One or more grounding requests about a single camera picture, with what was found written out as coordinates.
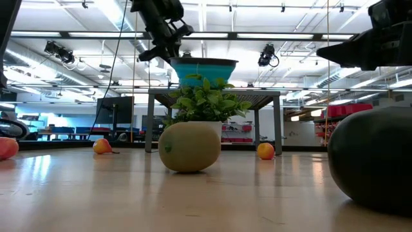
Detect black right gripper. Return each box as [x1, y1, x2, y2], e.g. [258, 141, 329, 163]
[316, 0, 412, 71]

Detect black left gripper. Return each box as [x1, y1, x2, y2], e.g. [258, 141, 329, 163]
[130, 0, 195, 64]

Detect dark round fruit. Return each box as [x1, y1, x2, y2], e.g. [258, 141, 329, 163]
[327, 106, 412, 215]

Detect orange round fruit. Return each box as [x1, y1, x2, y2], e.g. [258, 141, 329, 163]
[256, 142, 276, 161]

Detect reddish orange fruit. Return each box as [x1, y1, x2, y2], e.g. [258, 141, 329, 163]
[0, 137, 20, 161]

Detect green-brown oval fruit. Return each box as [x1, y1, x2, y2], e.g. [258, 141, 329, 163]
[158, 121, 222, 173]

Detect blue collapsible bowl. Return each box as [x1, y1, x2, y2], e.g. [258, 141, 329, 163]
[169, 57, 239, 88]

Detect red storage bins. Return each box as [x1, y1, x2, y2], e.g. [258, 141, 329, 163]
[321, 102, 374, 119]

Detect green plant in white pot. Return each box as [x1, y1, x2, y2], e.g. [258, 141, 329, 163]
[162, 73, 254, 140]

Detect black monitor on stand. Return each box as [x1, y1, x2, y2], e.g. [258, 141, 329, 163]
[95, 95, 135, 142]

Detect grey perforated metal riser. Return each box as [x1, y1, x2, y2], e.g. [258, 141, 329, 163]
[144, 88, 283, 156]

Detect white shelf with red bins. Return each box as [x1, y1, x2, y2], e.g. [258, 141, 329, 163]
[221, 123, 254, 144]

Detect black cable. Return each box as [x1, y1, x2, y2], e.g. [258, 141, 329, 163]
[88, 0, 129, 133]

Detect black ceiling camera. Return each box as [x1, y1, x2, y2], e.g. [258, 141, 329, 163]
[257, 43, 280, 68]
[44, 41, 76, 64]

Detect black aluminium table frame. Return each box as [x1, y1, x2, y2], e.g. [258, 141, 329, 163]
[17, 140, 328, 153]

